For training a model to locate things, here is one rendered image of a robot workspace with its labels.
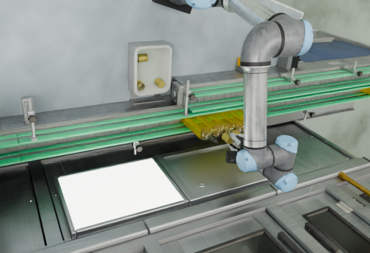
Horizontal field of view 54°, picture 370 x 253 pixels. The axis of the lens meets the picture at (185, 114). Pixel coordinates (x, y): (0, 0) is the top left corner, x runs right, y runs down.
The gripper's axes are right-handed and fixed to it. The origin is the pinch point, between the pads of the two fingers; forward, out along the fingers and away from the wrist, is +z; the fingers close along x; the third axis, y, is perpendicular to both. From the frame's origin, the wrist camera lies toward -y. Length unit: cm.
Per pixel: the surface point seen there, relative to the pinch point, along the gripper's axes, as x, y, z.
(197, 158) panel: -12.9, -9.0, 9.7
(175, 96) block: 9.5, -11.6, 30.2
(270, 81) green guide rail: 13.1, 39.2, 24.8
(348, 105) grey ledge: -12, 110, 28
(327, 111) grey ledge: -14, 92, 28
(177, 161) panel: -12.9, -18.7, 11.1
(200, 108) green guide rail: 6.0, -3.2, 21.0
